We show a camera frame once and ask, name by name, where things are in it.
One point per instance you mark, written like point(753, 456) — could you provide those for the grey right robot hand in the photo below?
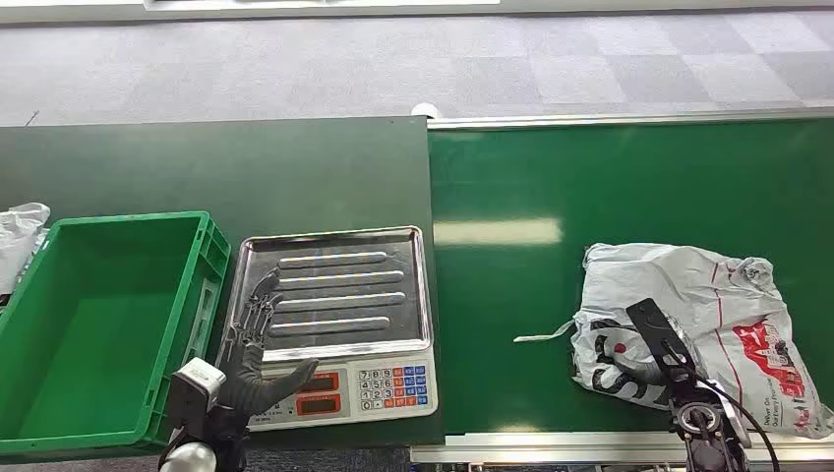
point(687, 348)

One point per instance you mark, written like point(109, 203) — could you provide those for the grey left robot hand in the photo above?
point(251, 391)

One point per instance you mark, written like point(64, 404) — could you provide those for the crumpled grey poly bag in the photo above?
point(16, 241)

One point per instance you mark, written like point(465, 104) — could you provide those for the aluminium conveyor rail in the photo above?
point(554, 449)
point(619, 120)

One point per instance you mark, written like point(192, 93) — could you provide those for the white round roller cap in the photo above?
point(425, 109)

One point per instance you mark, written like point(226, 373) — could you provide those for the white wall baseboard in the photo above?
point(651, 5)

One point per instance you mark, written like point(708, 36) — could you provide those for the green plastic crate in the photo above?
point(98, 326)

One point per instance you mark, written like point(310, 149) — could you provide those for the green conveyor belt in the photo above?
point(521, 182)

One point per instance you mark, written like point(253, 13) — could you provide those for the white electronic scale steel tray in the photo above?
point(365, 280)

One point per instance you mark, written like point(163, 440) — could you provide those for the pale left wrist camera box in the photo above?
point(195, 384)

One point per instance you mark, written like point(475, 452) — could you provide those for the grey poly bag black letters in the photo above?
point(717, 286)

